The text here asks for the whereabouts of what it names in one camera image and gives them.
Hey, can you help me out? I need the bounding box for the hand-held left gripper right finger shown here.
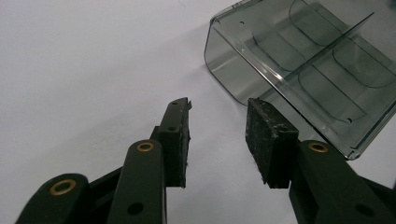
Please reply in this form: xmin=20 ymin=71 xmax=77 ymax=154
xmin=245 ymin=97 xmax=300 ymax=189

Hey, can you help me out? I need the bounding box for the clear grey plastic organizer box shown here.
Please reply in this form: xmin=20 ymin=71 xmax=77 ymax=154
xmin=204 ymin=0 xmax=396 ymax=161

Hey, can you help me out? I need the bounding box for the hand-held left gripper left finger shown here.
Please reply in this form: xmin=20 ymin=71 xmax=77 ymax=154
xmin=149 ymin=97 xmax=192 ymax=189

